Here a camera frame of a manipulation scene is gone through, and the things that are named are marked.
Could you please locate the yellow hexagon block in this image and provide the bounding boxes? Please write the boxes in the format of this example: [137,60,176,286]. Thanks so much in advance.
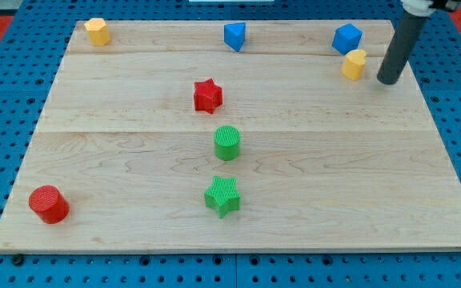
[84,18,111,46]

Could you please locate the blue triangle block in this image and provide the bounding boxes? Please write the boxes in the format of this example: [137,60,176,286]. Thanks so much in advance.
[223,22,247,52]

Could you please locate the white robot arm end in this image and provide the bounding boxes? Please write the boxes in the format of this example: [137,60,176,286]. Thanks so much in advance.
[401,0,461,17]

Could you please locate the red star block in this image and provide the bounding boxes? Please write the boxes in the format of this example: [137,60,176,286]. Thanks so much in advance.
[194,78,223,114]

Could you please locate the green star block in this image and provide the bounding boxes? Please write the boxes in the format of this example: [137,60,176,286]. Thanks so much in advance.
[204,176,241,218]

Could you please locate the blue cube block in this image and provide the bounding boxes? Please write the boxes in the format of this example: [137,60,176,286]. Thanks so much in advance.
[331,23,363,54]

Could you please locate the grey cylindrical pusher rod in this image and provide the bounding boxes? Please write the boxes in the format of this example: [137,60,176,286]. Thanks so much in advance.
[376,11,428,85]

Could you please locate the red cylinder block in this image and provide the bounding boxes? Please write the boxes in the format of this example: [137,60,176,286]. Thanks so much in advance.
[28,185,70,224]

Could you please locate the wooden board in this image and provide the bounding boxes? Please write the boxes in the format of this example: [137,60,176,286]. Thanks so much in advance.
[0,20,461,254]

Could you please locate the yellow heart block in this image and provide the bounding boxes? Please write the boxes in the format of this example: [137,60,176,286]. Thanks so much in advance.
[341,50,367,81]

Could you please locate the green cylinder block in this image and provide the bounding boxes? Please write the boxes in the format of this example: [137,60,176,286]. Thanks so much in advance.
[214,126,240,161]

